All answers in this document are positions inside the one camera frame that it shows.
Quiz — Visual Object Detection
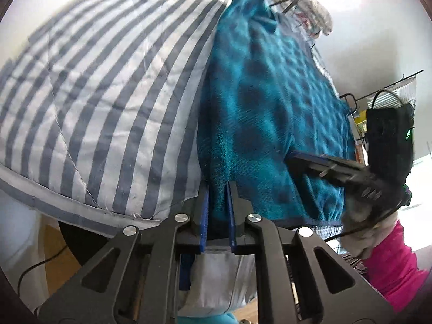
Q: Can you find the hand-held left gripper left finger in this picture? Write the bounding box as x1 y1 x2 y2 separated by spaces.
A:
35 182 211 324

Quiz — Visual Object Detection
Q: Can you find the striped hanging towel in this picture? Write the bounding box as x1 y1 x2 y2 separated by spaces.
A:
371 77 416 110

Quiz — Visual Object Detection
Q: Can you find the person's right hand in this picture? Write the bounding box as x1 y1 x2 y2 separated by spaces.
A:
342 196 399 260

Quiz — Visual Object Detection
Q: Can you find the grey white striped blanket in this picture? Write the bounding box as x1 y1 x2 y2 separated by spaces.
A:
0 0 345 314

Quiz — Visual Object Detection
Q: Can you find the teal checked fleece garment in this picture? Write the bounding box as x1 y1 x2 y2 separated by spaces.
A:
175 0 356 324

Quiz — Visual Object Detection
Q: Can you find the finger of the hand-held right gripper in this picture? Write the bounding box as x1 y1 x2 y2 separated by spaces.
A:
319 170 389 200
287 151 372 176

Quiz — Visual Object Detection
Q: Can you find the black floor cable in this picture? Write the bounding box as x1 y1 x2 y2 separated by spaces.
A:
17 246 70 296

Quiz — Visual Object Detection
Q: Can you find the black clothes rack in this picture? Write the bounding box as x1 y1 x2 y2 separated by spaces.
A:
339 70 424 142

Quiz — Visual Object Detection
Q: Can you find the person's dark striped clothing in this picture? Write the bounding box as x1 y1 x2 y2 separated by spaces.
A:
337 252 369 279

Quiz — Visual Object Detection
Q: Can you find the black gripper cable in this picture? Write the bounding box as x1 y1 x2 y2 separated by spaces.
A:
324 89 406 242

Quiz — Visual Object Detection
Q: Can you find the floral folded quilt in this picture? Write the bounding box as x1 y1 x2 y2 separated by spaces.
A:
263 0 333 36

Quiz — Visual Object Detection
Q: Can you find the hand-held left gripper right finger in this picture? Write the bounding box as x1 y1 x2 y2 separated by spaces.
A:
224 180 399 324

